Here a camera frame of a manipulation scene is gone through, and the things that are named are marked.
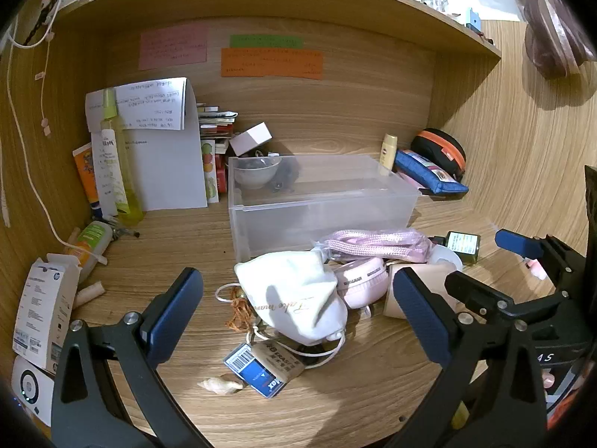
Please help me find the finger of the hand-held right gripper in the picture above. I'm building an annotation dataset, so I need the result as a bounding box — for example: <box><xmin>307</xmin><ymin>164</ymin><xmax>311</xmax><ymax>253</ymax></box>
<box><xmin>444</xmin><ymin>271</ymin><xmax>567</xmax><ymax>333</ymax></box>
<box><xmin>495</xmin><ymin>228</ymin><xmax>587</xmax><ymax>290</ymax></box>

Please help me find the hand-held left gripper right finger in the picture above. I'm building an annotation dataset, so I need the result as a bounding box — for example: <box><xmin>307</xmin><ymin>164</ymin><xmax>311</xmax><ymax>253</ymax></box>
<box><xmin>389</xmin><ymin>267</ymin><xmax>548</xmax><ymax>448</ymax></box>

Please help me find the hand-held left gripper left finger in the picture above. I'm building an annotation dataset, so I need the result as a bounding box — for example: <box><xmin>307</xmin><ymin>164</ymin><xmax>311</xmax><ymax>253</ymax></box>
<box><xmin>50</xmin><ymin>267</ymin><xmax>215</xmax><ymax>448</ymax></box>

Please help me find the dark green glass bottle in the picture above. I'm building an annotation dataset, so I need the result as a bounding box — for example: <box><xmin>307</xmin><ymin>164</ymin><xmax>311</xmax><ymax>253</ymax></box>
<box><xmin>445</xmin><ymin>231</ymin><xmax>481</xmax><ymax>263</ymax></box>

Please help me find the orange braided string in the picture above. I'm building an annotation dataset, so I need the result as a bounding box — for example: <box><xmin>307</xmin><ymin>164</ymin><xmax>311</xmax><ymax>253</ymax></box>
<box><xmin>226</xmin><ymin>284</ymin><xmax>251</xmax><ymax>333</ymax></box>

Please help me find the pink round device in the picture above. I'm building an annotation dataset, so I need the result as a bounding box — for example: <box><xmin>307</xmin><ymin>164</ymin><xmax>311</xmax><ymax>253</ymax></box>
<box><xmin>333</xmin><ymin>256</ymin><xmax>390</xmax><ymax>311</ymax></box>

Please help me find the white tissue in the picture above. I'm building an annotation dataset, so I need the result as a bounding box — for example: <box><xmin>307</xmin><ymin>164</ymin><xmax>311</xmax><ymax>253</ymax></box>
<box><xmin>197</xmin><ymin>377</ymin><xmax>243</xmax><ymax>395</ymax></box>

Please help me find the pink lanyard cord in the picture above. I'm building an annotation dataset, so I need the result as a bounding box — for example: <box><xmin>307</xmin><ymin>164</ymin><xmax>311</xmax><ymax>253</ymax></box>
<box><xmin>315</xmin><ymin>228</ymin><xmax>432</xmax><ymax>264</ymax></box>

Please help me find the blue eraser box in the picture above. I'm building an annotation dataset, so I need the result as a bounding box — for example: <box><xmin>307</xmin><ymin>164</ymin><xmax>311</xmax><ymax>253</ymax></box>
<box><xmin>224</xmin><ymin>343</ymin><xmax>286</xmax><ymax>398</ymax></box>

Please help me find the white drawstring pouch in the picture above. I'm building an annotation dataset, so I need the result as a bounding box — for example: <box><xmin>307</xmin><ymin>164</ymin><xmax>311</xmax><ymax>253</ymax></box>
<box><xmin>215</xmin><ymin>248</ymin><xmax>348</xmax><ymax>369</ymax></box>

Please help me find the clear plastic storage box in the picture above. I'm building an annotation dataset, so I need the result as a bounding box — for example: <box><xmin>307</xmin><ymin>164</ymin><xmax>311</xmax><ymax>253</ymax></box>
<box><xmin>227</xmin><ymin>154</ymin><xmax>421</xmax><ymax>263</ymax></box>

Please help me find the wooden desktop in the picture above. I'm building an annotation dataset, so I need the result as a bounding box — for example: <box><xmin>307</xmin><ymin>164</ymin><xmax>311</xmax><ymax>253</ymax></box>
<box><xmin>65</xmin><ymin>189</ymin><xmax>560</xmax><ymax>448</ymax></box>

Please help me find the white lip balm stick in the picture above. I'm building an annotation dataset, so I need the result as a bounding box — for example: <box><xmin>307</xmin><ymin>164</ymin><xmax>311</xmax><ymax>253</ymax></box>
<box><xmin>75</xmin><ymin>281</ymin><xmax>106</xmax><ymax>304</ymax></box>

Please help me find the small metal clip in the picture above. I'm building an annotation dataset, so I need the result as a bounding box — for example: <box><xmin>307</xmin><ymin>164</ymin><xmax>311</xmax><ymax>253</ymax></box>
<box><xmin>100</xmin><ymin>217</ymin><xmax>141</xmax><ymax>241</ymax></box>

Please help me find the blue pencil case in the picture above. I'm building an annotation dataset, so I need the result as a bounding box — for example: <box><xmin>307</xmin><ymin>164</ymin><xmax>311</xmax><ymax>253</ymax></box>
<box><xmin>394</xmin><ymin>149</ymin><xmax>469</xmax><ymax>197</ymax></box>

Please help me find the white green orange bottle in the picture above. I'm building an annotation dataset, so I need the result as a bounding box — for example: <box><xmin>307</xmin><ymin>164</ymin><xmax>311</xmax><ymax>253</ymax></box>
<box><xmin>65</xmin><ymin>221</ymin><xmax>115</xmax><ymax>285</ymax></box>

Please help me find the black orange round case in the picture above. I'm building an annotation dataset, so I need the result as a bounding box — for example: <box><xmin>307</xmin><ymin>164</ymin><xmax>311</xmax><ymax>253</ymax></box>
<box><xmin>410</xmin><ymin>128</ymin><xmax>467</xmax><ymax>183</ymax></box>

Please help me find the white printed carton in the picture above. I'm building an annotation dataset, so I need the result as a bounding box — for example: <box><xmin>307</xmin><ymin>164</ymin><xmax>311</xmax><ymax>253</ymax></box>
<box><xmin>12</xmin><ymin>253</ymin><xmax>80</xmax><ymax>374</ymax></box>

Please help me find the yellow-green spray bottle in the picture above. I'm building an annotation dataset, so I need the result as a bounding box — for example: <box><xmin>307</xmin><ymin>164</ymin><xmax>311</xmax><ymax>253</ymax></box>
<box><xmin>100</xmin><ymin>88</ymin><xmax>145</xmax><ymax>227</ymax></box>

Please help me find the white paper sheet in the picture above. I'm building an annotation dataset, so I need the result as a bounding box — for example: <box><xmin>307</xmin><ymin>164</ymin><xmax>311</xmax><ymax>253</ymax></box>
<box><xmin>85</xmin><ymin>88</ymin><xmax>208</xmax><ymax>212</ymax></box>

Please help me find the fruit printed card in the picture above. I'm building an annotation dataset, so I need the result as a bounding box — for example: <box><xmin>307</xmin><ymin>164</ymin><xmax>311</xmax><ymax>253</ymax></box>
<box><xmin>201</xmin><ymin>139</ymin><xmax>220</xmax><ymax>203</ymax></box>

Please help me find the red small box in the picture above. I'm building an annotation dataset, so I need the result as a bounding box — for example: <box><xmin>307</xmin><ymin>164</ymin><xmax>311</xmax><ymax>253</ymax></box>
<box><xmin>215</xmin><ymin>149</ymin><xmax>230</xmax><ymax>193</ymax></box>

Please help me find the small yellow bottle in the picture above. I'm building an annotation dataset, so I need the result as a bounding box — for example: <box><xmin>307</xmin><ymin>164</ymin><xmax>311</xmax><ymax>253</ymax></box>
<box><xmin>379</xmin><ymin>133</ymin><xmax>398</xmax><ymax>175</ymax></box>

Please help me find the white tube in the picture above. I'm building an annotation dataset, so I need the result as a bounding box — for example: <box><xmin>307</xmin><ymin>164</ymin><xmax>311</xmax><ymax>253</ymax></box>
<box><xmin>91</xmin><ymin>128</ymin><xmax>129</xmax><ymax>218</ymax></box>

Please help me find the grey bowl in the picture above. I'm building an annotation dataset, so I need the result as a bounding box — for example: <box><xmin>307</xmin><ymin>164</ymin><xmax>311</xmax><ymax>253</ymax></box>
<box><xmin>233</xmin><ymin>156</ymin><xmax>283</xmax><ymax>190</ymax></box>

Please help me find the white round-dial device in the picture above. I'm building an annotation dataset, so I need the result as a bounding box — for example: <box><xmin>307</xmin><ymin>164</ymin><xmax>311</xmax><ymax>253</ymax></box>
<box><xmin>12</xmin><ymin>357</ymin><xmax>57</xmax><ymax>426</ymax></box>

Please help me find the orange tube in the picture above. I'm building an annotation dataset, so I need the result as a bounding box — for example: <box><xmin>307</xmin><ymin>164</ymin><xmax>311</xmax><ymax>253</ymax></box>
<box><xmin>72</xmin><ymin>142</ymin><xmax>103</xmax><ymax>208</ymax></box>

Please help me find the white small box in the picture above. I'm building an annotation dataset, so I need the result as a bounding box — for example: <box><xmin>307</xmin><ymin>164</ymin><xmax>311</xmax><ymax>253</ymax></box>
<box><xmin>228</xmin><ymin>122</ymin><xmax>272</xmax><ymax>157</ymax></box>

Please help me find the stack of cards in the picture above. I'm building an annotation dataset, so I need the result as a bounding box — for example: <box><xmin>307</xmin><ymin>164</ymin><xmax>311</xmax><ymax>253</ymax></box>
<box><xmin>197</xmin><ymin>103</ymin><xmax>238</xmax><ymax>159</ymax></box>

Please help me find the brown bag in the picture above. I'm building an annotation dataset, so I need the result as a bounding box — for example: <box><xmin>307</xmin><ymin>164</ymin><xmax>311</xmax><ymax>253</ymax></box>
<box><xmin>522</xmin><ymin>0</ymin><xmax>597</xmax><ymax>80</ymax></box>

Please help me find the folded handwritten note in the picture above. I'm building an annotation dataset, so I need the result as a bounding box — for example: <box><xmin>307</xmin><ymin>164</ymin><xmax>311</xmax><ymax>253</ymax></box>
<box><xmin>112</xmin><ymin>77</ymin><xmax>188</xmax><ymax>131</ymax></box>

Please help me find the wooden desk hutch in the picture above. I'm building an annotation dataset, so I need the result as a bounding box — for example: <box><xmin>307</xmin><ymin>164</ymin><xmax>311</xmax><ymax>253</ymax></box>
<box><xmin>0</xmin><ymin>0</ymin><xmax>503</xmax><ymax>267</ymax></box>

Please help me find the pink sticky note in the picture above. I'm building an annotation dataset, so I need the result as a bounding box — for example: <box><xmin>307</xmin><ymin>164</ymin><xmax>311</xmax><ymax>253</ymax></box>
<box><xmin>138</xmin><ymin>24</ymin><xmax>208</xmax><ymax>70</ymax></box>

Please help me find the orange sticky note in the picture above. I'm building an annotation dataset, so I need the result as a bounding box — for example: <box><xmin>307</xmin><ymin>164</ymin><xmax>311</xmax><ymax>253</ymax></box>
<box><xmin>220</xmin><ymin>47</ymin><xmax>324</xmax><ymax>80</ymax></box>

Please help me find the green sticky note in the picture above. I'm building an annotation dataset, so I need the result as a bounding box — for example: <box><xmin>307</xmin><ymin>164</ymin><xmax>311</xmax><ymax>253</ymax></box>
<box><xmin>228</xmin><ymin>34</ymin><xmax>304</xmax><ymax>50</ymax></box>

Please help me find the white cable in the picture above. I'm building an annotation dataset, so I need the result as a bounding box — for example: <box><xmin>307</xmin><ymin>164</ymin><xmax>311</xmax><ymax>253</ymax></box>
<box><xmin>0</xmin><ymin>0</ymin><xmax>71</xmax><ymax>249</ymax></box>

